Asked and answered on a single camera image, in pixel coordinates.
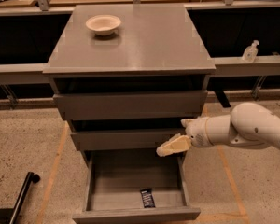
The white paper bowl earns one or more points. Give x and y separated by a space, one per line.
103 25

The grey top drawer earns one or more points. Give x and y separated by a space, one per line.
139 105

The dark blue rxbar wrapper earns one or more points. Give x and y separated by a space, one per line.
147 198

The grey metal rail frame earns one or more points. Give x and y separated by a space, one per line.
18 72

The grey open bottom drawer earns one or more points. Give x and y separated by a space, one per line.
114 181

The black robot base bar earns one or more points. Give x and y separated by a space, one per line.
10 215

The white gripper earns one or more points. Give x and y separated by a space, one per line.
198 132

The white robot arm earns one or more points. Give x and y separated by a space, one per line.
248 125

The grey drawer cabinet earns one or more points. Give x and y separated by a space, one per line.
125 76

